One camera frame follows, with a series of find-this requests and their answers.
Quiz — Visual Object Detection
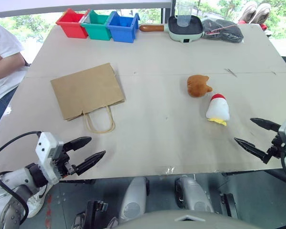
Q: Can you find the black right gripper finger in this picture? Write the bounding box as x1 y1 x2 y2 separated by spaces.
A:
234 137 273 165
250 117 282 132

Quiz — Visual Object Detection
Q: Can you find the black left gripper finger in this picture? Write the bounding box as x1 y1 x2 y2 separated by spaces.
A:
62 136 92 152
72 150 107 177

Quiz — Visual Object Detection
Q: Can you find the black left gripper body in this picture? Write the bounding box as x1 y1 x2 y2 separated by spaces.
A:
51 149 77 178

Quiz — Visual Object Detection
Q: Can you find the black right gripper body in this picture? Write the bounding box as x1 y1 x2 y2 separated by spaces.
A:
266 134 286 160

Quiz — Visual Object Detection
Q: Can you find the brown paper bag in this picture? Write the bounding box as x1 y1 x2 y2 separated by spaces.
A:
50 62 126 134

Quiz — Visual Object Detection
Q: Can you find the white sneaker with black logo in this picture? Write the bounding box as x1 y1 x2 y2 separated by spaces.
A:
26 182 53 219

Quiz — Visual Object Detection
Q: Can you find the white chicken plush toy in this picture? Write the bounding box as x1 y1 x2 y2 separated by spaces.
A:
205 93 230 126

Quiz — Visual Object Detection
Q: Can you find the black stand foot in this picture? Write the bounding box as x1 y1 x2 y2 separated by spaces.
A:
219 193 239 219
71 200 109 229

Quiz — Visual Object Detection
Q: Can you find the silver left robot leg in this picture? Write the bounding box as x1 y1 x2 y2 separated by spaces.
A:
118 176 150 224

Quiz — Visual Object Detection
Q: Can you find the silver robot leg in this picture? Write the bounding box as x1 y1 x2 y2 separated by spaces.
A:
118 176 150 224
174 176 215 214

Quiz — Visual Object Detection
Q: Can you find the silver right robot leg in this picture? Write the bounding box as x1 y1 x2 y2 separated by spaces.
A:
174 176 215 214

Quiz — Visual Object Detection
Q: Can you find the brown plush toy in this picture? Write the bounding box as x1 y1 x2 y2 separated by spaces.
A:
187 74 213 98

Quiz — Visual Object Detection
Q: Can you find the grey robot torso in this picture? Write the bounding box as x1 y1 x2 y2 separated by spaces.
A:
114 209 277 229

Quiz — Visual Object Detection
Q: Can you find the black bagged cloth bundle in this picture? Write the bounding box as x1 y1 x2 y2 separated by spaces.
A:
201 19 244 44

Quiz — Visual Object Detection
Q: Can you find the person in white shirt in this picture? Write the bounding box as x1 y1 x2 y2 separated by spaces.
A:
0 14 29 139

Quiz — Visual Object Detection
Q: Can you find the pair of pale sneakers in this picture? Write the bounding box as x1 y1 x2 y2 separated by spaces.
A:
238 1 272 31

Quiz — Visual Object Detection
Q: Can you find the green plastic bin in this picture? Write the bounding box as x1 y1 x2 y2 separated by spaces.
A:
80 9 115 41

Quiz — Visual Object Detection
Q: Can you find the red plastic bin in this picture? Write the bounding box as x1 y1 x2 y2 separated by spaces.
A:
55 8 90 39

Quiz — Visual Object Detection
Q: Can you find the blue plastic bin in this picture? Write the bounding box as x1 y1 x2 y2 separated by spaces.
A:
106 10 140 44

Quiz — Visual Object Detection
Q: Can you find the green electric frying pan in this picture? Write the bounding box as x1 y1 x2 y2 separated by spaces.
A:
139 15 205 44

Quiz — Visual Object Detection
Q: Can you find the clear plastic measuring cup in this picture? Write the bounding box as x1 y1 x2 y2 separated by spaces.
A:
174 0 194 27

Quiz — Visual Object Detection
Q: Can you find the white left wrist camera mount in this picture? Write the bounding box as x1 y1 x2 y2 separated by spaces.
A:
35 132 64 185

